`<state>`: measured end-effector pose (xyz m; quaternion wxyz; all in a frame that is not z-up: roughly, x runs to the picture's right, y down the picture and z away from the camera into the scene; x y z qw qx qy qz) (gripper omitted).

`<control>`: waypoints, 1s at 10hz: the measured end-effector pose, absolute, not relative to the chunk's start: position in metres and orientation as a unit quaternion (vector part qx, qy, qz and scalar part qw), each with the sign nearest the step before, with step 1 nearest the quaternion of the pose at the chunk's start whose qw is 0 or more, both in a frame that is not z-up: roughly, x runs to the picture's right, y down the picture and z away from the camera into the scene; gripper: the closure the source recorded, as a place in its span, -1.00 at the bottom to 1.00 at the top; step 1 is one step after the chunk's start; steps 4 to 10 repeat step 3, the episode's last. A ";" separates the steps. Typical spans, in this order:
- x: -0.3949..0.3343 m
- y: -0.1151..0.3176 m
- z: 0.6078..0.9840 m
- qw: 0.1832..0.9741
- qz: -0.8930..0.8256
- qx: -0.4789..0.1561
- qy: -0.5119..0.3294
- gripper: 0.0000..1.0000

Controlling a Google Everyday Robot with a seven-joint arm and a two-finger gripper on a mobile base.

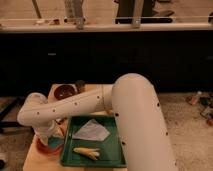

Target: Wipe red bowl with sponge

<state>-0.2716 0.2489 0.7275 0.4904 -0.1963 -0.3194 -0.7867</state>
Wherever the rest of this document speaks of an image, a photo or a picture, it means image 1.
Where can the teal sponge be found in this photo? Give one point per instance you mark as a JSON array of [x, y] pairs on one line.
[[54, 142]]

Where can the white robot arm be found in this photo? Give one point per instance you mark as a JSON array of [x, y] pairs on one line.
[[140, 122]]

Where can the dark red bowl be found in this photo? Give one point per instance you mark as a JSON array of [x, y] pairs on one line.
[[64, 91]]

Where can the small dark cup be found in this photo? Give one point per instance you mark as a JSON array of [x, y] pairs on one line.
[[80, 85]]

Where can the white folded cloth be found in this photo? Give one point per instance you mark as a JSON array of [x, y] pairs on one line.
[[92, 131]]

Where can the green plastic tray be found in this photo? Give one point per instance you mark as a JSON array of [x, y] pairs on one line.
[[110, 150]]

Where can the bottle on floor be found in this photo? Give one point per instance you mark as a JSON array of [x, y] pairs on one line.
[[196, 97]]

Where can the black cabinet wall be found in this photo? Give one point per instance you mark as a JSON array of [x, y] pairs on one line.
[[173, 61]]

